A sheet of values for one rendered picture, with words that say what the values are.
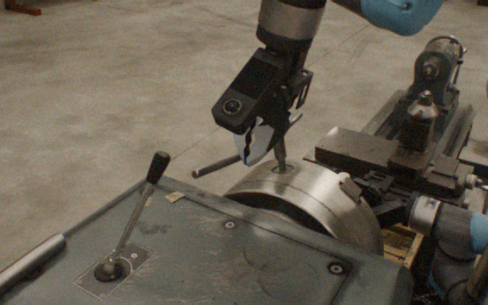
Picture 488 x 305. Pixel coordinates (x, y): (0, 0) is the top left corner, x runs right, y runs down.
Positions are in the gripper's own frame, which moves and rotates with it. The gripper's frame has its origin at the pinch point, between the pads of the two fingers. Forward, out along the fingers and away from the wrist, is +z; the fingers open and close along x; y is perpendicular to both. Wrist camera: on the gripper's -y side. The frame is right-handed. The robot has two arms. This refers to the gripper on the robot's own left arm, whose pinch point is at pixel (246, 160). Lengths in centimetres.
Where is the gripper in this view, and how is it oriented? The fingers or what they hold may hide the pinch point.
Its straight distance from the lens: 68.2
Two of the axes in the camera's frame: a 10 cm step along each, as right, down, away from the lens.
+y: 5.4, -4.3, 7.3
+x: -8.2, -4.6, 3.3
